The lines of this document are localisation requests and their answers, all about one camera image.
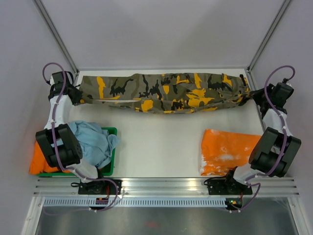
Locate camouflage trousers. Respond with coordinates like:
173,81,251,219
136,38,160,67
79,73,251,114

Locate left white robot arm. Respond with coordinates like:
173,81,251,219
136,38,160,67
36,71,107,195

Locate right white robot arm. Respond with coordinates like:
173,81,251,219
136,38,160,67
248,82,301,178

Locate folded orange trousers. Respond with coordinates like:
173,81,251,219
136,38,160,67
200,129,261,176

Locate light blue garment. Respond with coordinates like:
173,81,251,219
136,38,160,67
68,121,120,169

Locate orange garment in bin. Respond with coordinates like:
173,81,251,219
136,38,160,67
29,141,70,175

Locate green plastic bin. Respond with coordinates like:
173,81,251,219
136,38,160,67
36,127,117,177

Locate aluminium rail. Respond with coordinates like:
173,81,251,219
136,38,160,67
33,177,299,198

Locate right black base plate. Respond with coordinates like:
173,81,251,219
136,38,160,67
203,177,252,195

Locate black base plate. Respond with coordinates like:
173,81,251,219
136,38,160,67
203,177,252,195
71,179,122,195

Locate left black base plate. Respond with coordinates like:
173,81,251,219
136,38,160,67
71,179,122,195

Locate white slotted cable duct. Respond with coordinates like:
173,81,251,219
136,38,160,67
44,197,226,208

